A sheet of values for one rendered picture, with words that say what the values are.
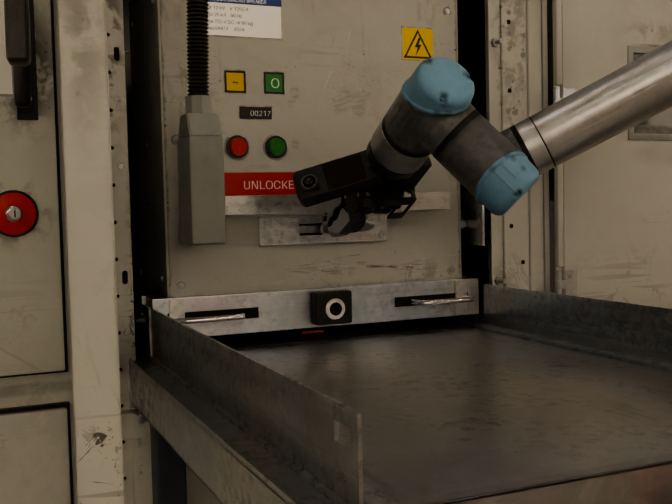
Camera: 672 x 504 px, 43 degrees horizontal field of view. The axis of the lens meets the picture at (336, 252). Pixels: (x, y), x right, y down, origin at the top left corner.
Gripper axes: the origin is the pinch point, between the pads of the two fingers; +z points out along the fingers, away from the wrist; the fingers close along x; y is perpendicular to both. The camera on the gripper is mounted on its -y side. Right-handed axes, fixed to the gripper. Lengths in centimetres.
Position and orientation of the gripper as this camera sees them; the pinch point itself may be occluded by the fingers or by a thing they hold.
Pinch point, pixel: (329, 228)
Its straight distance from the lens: 127.4
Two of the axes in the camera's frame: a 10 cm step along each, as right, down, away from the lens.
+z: -3.4, 4.7, 8.2
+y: 9.2, -0.4, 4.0
